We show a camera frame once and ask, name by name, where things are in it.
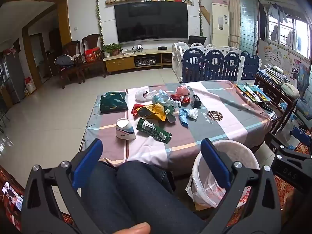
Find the hanging clothes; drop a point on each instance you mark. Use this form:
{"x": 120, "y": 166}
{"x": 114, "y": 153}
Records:
{"x": 276, "y": 12}

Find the red cigarette pack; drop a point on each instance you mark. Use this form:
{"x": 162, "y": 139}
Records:
{"x": 185, "y": 99}

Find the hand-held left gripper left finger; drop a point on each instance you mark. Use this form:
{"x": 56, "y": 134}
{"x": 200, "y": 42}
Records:
{"x": 89, "y": 160}

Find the dark wooden side table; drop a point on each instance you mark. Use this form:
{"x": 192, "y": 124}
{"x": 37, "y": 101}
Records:
{"x": 275, "y": 95}

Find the window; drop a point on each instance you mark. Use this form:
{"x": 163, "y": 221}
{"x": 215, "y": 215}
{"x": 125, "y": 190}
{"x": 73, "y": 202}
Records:
{"x": 295, "y": 34}

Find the wall learning charts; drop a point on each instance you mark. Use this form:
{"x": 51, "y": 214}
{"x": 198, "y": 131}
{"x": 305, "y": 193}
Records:
{"x": 277, "y": 58}

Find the red patterned sofa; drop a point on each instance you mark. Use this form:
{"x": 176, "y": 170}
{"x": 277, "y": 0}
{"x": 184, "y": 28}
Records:
{"x": 282, "y": 192}

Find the grey refrigerator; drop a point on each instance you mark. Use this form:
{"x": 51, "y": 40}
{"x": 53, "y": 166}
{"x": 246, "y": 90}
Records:
{"x": 11, "y": 78}

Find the plaid tablecloth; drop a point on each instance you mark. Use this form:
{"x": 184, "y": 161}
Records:
{"x": 219, "y": 126}

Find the black television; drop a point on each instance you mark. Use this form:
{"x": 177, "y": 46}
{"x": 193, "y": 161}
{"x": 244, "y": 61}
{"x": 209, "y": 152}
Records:
{"x": 151, "y": 22}

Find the black packet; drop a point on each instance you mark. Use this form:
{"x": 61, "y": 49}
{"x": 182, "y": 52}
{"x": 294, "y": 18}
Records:
{"x": 196, "y": 101}

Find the crumpled blue cloth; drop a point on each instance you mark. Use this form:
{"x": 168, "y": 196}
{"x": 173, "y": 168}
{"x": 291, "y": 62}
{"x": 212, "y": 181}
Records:
{"x": 183, "y": 117}

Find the blue white play fence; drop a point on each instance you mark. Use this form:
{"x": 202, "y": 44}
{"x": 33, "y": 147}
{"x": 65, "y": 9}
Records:
{"x": 214, "y": 63}

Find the white plastic bin liner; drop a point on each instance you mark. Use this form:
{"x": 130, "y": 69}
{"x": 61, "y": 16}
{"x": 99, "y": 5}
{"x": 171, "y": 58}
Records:
{"x": 202, "y": 187}

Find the white tissue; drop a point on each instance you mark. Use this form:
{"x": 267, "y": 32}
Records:
{"x": 193, "y": 113}

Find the beige curtain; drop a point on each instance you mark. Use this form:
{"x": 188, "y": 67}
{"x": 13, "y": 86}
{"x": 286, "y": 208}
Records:
{"x": 232, "y": 14}

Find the dark wooden armchair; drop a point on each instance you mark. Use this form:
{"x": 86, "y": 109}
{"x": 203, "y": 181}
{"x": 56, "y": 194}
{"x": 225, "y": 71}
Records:
{"x": 91, "y": 41}
{"x": 72, "y": 47}

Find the stack of books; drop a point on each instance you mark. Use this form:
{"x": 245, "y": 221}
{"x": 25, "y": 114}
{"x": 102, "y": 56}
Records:
{"x": 274, "y": 74}

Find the clear blue plastic wrapper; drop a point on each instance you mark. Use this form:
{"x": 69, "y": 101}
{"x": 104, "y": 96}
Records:
{"x": 165, "y": 93}

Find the white paper cup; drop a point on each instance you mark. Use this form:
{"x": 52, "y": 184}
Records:
{"x": 124, "y": 129}

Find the white bin with liner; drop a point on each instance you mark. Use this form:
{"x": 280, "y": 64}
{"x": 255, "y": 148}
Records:
{"x": 238, "y": 153}

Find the green ivy garland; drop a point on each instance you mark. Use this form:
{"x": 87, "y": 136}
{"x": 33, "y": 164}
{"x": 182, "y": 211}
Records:
{"x": 98, "y": 17}
{"x": 199, "y": 9}

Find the green potted plant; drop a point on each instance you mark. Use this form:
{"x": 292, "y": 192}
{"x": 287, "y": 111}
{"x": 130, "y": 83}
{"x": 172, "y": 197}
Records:
{"x": 112, "y": 47}

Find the black laptop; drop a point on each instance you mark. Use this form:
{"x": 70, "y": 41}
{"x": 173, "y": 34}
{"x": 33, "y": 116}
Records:
{"x": 197, "y": 41}

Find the green snack packet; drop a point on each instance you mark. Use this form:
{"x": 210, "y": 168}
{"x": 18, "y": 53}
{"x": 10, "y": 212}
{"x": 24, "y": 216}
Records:
{"x": 152, "y": 130}

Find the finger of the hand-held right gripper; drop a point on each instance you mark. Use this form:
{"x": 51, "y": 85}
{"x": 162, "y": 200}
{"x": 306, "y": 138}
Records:
{"x": 301, "y": 134}
{"x": 274, "y": 142}

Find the white medicine box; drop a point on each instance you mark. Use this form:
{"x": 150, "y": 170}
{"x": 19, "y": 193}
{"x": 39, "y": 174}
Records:
{"x": 176, "y": 103}

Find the person's left hand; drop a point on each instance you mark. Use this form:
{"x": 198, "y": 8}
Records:
{"x": 132, "y": 228}

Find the person's left leg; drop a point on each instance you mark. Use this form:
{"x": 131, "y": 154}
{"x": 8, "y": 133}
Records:
{"x": 102, "y": 199}

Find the black set-top box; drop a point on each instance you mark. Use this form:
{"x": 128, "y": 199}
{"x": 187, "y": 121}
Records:
{"x": 162, "y": 48}

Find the dark backpack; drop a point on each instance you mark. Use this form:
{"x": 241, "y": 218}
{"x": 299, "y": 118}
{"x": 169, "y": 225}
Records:
{"x": 63, "y": 60}

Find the person's right leg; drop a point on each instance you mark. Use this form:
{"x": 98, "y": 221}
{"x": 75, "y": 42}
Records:
{"x": 151, "y": 192}

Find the white standing air conditioner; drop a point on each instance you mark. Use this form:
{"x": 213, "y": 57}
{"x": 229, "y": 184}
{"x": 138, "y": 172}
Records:
{"x": 219, "y": 29}

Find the pink plastic bag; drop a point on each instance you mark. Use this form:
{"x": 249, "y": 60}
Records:
{"x": 182, "y": 90}

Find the white plastic bag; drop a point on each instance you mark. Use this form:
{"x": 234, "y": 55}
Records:
{"x": 141, "y": 95}

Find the row of picture books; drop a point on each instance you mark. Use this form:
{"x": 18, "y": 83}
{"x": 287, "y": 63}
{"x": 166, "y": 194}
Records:
{"x": 253, "y": 93}

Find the black stereo amplifier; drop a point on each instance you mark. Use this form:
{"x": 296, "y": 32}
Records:
{"x": 145, "y": 61}

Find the red gift box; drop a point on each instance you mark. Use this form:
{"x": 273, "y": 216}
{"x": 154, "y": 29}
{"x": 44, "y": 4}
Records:
{"x": 92, "y": 54}

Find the red wrapper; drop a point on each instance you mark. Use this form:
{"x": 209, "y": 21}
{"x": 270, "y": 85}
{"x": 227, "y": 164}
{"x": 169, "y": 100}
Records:
{"x": 135, "y": 109}

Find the small green wrapper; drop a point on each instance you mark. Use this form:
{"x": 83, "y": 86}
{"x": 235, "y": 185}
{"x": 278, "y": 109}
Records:
{"x": 168, "y": 111}

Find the wooden television cabinet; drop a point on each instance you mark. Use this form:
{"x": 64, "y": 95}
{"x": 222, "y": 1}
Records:
{"x": 121, "y": 62}

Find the small framed picture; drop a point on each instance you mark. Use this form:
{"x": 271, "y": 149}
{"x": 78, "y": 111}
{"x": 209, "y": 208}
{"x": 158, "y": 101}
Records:
{"x": 188, "y": 0}

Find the grey green cushion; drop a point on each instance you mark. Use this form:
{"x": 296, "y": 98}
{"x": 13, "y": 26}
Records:
{"x": 290, "y": 90}

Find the person's leg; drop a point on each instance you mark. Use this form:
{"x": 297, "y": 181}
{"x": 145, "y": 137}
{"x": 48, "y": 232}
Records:
{"x": 151, "y": 192}
{"x": 102, "y": 199}

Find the dark green paper bag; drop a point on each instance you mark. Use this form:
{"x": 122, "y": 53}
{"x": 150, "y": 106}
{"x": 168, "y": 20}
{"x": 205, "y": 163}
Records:
{"x": 113, "y": 102}

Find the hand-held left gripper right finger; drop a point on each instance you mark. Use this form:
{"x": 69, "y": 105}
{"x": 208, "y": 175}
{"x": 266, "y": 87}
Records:
{"x": 215, "y": 163}

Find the red white sack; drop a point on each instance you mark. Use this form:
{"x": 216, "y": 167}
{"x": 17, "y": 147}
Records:
{"x": 30, "y": 85}

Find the yellow snack bag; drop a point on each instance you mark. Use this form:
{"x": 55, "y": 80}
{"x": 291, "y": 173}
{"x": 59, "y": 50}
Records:
{"x": 154, "y": 111}

